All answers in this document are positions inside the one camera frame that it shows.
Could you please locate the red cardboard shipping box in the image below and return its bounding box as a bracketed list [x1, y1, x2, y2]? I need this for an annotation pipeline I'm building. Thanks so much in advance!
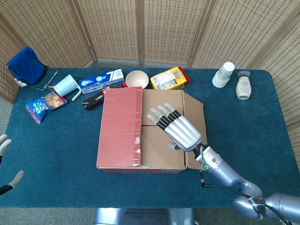
[96, 86, 208, 173]

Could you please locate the beige bowl red outside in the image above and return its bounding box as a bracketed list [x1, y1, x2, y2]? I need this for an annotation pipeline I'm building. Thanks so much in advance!
[125, 70, 150, 89]

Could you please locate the woven folding screen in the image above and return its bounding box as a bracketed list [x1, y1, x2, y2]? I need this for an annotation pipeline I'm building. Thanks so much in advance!
[0, 0, 300, 169]

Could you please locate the stack of paper cups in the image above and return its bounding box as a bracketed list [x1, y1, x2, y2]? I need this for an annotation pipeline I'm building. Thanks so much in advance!
[212, 61, 235, 89]

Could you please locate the light blue plastic mug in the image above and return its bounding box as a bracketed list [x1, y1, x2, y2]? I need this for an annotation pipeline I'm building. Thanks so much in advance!
[53, 74, 82, 102]

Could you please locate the metal wire rack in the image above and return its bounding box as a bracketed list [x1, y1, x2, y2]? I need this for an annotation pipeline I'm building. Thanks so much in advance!
[7, 65, 59, 91]

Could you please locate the blue towel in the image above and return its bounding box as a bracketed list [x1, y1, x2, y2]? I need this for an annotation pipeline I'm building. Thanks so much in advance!
[6, 45, 46, 85]

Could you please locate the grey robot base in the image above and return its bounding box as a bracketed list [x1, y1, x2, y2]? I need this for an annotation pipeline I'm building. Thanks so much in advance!
[93, 208, 196, 225]

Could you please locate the dark cola bottle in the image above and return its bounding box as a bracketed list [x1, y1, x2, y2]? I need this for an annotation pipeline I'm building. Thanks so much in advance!
[81, 87, 111, 111]

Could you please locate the yellow noodle packet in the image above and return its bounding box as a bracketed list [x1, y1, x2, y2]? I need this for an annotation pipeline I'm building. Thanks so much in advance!
[150, 66, 191, 90]

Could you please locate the blue cookie snack bag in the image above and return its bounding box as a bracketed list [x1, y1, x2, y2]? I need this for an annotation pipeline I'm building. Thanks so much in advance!
[25, 91, 68, 125]

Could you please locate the blue white toothpaste box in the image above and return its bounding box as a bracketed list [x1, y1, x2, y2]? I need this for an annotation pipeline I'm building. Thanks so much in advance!
[78, 68, 125, 95]

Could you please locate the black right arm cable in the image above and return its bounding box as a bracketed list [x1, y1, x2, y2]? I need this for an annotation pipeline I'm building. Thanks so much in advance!
[199, 172, 293, 225]

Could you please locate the mayonnaise squeeze bottle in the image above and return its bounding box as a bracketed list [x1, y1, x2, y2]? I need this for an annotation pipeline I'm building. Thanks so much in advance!
[235, 70, 252, 101]

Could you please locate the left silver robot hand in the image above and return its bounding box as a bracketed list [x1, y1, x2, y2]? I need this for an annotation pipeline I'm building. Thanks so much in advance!
[0, 134, 25, 195]

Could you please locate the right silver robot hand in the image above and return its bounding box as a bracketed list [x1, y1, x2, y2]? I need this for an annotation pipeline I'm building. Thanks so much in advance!
[147, 102, 203, 152]

